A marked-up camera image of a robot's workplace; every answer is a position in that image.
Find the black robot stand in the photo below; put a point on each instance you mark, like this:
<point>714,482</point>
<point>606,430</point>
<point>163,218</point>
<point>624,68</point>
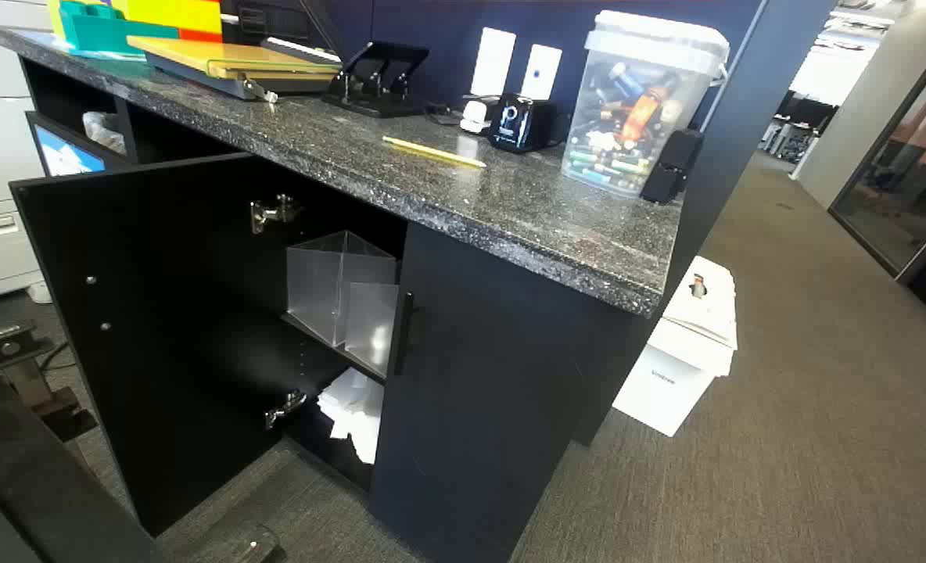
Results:
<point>27,479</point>

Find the yellow plastic tray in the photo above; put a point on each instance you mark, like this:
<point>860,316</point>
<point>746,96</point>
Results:
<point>171,16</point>

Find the black rectangular device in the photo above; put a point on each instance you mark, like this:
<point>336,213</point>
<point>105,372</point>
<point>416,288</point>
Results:
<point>671,167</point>

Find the white cardboard box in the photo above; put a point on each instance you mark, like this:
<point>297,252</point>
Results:
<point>685,347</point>

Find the clear acrylic holder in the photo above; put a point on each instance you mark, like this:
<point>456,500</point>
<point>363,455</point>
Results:
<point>339,302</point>

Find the clear plastic tub with lid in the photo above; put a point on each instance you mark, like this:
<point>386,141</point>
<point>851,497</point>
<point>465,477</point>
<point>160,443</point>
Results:
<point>638,105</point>

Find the black pencil sharpener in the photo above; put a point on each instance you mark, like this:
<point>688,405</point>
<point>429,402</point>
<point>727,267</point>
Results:
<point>519,128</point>

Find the white bin liner bag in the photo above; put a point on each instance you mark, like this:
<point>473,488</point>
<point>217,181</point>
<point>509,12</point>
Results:
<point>105,134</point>

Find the blue mixed paper sign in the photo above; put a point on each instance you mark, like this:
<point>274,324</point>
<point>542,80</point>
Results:
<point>66,154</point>

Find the yellow pencil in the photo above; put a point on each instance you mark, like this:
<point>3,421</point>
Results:
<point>433,153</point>

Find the black long-lever hole punch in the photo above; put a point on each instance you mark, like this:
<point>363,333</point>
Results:
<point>380,83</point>

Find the large white wall plate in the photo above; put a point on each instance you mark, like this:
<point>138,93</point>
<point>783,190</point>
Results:
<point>494,65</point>

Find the yellow paper cutter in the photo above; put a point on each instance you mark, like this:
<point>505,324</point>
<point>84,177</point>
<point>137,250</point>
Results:
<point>234,65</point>

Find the small white wall plate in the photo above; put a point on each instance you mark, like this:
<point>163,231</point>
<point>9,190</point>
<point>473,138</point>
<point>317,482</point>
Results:
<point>542,73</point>

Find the white crumpled paper sheets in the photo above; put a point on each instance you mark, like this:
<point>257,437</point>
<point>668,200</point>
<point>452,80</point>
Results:
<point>354,418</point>

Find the small white desk device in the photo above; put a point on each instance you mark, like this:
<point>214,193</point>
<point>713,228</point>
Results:
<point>473,115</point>

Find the metal door hinge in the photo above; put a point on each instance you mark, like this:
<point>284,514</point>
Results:
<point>284,410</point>
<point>272,213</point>

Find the black cabinet with granite counter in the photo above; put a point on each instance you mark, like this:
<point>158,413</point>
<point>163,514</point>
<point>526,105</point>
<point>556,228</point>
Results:
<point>526,205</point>

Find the green plastic tray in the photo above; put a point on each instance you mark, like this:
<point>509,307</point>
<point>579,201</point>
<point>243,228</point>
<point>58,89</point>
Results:
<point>98,32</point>

